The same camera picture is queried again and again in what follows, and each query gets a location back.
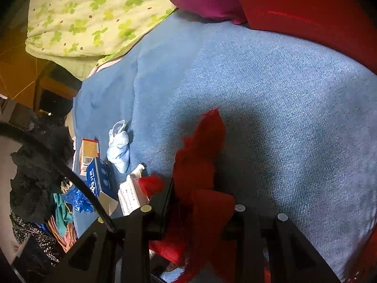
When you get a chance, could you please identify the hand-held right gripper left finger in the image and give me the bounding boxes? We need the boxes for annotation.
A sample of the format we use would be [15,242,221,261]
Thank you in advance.
[44,177,176,283]

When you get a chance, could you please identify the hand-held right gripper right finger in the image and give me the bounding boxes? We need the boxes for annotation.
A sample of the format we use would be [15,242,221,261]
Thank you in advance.
[222,203,333,283]

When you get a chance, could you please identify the red plastic bag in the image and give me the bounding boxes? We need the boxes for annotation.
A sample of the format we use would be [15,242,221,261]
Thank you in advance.
[138,108,236,283]

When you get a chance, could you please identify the blue cardboard box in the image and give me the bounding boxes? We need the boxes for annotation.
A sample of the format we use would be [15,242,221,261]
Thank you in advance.
[85,157,118,216]

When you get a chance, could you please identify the orange white medicine box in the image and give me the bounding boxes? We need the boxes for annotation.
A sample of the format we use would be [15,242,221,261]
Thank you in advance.
[79,138,100,176]

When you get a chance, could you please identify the white and red carton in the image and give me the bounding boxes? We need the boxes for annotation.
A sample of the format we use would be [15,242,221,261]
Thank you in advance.
[118,165,151,216]

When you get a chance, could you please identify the white crumpled tissue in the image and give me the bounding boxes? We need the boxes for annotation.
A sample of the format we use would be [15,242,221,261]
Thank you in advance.
[107,120,130,173]

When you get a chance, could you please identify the blue plastic bag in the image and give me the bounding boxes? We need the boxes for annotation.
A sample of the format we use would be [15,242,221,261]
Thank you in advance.
[62,187,96,214]

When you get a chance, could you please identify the pink striped cloth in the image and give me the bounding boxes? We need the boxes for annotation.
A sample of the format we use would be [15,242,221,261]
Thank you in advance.
[49,215,78,252]

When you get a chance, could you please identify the teal cloth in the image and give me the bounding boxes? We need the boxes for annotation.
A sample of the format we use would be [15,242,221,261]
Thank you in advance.
[53,193,74,225]

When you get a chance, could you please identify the blue blanket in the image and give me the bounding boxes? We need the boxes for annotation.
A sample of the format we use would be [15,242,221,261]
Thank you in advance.
[72,10,377,283]

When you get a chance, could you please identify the black floral garment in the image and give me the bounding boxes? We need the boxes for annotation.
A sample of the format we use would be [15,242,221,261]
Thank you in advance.
[10,209,67,272]

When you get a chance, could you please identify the black fuzzy garment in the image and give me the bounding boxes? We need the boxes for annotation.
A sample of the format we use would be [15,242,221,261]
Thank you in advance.
[10,115,75,223]

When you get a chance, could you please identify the orange wooden cabinet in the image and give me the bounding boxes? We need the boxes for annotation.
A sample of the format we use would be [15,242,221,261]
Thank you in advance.
[0,26,83,115]

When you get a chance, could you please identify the green floral quilt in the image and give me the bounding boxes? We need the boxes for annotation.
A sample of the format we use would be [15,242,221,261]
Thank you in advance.
[25,0,177,65]

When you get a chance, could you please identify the red paper bag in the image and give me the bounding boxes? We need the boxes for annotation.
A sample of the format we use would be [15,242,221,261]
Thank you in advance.
[227,0,377,74]

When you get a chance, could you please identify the black cable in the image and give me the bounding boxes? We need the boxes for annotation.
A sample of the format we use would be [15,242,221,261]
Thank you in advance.
[0,122,116,233]

